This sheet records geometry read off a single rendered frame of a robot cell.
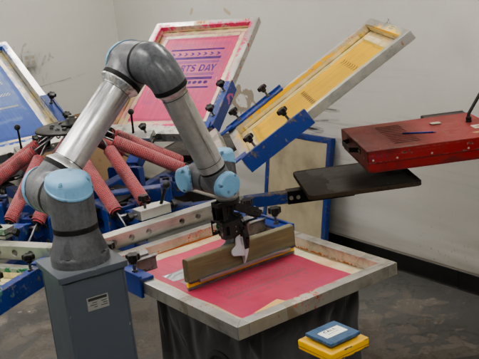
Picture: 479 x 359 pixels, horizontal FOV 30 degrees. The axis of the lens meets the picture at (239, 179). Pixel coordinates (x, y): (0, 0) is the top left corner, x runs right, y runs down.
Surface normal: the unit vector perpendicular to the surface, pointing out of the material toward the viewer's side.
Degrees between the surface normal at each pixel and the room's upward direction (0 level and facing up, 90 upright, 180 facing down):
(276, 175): 79
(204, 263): 90
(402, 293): 0
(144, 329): 0
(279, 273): 0
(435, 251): 90
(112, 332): 90
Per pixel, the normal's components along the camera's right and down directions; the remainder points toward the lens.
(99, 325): 0.51, 0.18
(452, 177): -0.80, 0.24
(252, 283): -0.11, -0.96
